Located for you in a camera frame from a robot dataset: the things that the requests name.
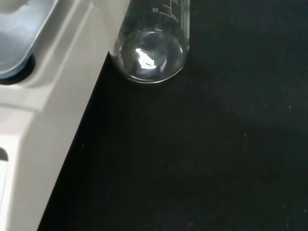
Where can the black bench cloth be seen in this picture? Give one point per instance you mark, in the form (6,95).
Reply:
(192,144)

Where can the white electronic balance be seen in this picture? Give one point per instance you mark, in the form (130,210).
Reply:
(60,72)

